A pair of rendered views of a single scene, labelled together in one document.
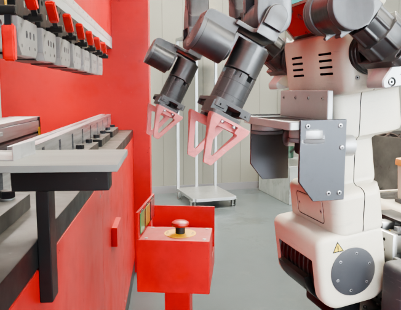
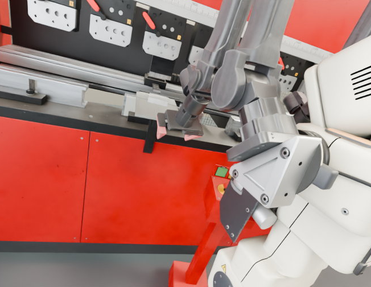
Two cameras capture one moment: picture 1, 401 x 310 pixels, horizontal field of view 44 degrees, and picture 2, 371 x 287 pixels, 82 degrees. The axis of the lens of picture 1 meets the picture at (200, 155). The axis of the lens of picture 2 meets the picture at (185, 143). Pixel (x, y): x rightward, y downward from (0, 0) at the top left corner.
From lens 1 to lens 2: 0.94 m
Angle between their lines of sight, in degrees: 74
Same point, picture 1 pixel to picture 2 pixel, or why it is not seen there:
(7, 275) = (114, 126)
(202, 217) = not seen: hidden behind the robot
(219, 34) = (183, 79)
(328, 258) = (218, 263)
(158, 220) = not seen: hidden behind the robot
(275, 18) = (192, 78)
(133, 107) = not seen: outside the picture
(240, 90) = (179, 113)
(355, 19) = (219, 99)
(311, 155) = (231, 194)
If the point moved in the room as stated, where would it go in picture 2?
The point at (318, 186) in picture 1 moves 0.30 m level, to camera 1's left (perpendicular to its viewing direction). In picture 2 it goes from (225, 216) to (204, 155)
